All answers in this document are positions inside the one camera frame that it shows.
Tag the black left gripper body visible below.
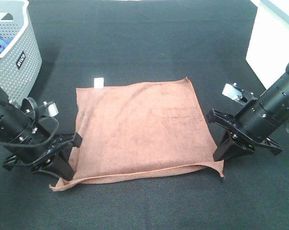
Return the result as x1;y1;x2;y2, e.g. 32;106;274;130
2;125;72;171

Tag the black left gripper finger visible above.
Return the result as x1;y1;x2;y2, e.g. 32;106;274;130
31;154;75;181
59;132;83;148

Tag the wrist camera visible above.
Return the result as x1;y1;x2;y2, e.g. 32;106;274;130
38;101;59;118
222;82;257;105

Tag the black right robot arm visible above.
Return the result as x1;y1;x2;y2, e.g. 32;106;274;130
206;63;289;161

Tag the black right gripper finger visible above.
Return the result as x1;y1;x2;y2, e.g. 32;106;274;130
213;131;255;161
207;109;221;124

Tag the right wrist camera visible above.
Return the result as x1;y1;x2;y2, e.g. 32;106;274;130
222;82;257;105

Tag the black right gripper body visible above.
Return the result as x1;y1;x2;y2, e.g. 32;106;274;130
217;112;283;156

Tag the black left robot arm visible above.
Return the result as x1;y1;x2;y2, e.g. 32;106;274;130
0;87;82;181

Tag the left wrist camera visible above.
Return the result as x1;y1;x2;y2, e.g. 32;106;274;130
38;101;59;118

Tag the grey perforated laundry basket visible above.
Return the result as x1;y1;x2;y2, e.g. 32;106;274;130
0;0;42;104

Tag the brown microfiber towel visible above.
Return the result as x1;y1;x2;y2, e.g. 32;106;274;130
52;78;223;192

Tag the white storage bin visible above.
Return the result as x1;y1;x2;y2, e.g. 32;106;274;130
245;0;289;89

